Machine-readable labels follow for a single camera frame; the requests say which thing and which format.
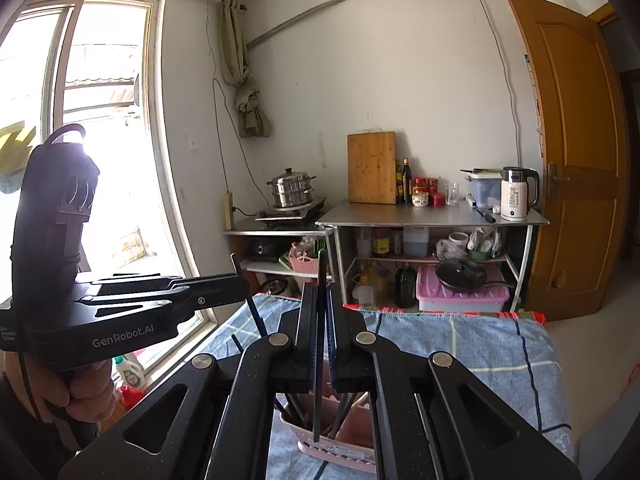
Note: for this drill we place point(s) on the white ceramic jar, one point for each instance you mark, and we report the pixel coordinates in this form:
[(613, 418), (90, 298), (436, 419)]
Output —
[(458, 244)]

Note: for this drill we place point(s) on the red lidded jar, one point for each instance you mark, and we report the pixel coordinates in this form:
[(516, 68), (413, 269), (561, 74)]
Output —
[(419, 186), (439, 200)]

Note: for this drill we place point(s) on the green basket of bowls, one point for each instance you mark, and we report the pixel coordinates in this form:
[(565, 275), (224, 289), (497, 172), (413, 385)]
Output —
[(485, 247)]

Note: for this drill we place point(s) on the induction cooker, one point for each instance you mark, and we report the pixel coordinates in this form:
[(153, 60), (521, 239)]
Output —
[(292, 212)]

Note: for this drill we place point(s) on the wall switch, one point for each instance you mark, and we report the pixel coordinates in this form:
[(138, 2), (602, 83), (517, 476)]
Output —
[(192, 142)]

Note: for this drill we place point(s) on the bunch of black chopsticks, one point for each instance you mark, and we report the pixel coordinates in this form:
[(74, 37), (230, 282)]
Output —
[(295, 407)]

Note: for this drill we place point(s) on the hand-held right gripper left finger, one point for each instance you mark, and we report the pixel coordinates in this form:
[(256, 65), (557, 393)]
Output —
[(302, 340)]

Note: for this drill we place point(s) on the wooden door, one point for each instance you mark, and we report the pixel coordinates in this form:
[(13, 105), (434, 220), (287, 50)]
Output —
[(570, 160)]

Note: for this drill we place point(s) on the clear drinking glass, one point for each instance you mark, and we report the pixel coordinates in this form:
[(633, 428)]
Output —
[(452, 196)]

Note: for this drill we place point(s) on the water filter pitcher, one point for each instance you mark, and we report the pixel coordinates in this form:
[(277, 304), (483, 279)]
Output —
[(482, 192)]

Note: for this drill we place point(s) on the white framed window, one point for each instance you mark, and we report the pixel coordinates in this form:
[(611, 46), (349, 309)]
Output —
[(115, 160)]

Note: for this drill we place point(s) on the bamboo cutting board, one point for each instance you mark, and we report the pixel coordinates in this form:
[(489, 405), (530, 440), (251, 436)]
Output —
[(371, 167)]

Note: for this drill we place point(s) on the pink plastic utensil basket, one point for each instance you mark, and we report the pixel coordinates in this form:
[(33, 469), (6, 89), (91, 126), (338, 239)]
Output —
[(340, 452)]

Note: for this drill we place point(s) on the small pink basket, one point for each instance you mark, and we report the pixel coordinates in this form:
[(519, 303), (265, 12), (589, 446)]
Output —
[(305, 265)]

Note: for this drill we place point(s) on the black kitchen appliance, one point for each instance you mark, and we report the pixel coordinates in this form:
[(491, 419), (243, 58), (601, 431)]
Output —
[(264, 250)]

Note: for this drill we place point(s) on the yellow cooking oil jug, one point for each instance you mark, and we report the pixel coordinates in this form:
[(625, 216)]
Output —
[(375, 285)]

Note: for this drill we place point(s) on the laundry detergent bottle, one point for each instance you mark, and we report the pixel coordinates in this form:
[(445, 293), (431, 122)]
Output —
[(131, 370)]

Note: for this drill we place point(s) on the person's left hand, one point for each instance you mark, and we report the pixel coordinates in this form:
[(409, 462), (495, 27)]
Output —
[(85, 395)]

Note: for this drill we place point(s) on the black frying pan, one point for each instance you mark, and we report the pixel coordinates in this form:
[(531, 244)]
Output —
[(460, 275)]

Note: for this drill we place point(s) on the low metal side table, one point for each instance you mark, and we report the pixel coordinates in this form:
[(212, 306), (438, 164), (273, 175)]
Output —
[(275, 232)]

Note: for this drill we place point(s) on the red striped cloth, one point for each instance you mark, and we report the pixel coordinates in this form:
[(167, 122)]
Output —
[(450, 314)]

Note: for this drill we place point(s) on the slim black chopstick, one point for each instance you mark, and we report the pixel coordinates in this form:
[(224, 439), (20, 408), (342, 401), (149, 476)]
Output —
[(320, 310), (252, 307)]

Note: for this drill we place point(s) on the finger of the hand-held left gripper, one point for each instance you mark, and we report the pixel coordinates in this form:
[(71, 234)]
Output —
[(200, 282), (220, 294)]

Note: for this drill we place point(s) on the dark cooking oil jug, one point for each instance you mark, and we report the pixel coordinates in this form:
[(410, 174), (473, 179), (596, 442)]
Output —
[(406, 287)]

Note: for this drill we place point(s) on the stainless steel steamer pot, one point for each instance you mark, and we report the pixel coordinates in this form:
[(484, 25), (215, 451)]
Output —
[(290, 190)]

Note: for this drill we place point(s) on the person's left forearm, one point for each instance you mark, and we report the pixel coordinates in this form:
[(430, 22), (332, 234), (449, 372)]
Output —
[(20, 420)]

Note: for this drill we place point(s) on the grey wall pipe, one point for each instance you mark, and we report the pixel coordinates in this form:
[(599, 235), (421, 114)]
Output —
[(295, 20)]

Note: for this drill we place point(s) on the white electric kettle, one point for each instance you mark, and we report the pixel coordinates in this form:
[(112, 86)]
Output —
[(515, 195)]

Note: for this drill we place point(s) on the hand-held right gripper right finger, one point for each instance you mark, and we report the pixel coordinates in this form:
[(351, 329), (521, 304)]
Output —
[(334, 345)]

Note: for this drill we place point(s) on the dark sauce bottle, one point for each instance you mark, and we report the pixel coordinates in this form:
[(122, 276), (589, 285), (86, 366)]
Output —
[(406, 180)]

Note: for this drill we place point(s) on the beige curtain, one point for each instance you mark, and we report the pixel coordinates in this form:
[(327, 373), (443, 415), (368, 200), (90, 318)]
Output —
[(237, 60)]

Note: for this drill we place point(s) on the soy sauce bottle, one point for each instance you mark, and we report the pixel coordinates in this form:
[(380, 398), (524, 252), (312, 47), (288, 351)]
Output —
[(381, 244)]

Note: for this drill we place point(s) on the beige power strip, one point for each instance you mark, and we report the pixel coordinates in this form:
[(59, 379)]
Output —
[(229, 210)]

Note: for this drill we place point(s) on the square translucent container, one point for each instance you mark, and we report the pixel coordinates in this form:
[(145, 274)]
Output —
[(416, 242)]

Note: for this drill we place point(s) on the metal kitchen table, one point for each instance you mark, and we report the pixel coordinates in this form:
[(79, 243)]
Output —
[(430, 215)]

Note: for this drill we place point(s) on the pink lidded storage box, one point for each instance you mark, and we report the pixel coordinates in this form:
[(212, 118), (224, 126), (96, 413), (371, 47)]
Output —
[(450, 300)]

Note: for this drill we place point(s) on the blue checked cloth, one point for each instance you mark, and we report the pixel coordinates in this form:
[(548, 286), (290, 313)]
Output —
[(475, 350)]

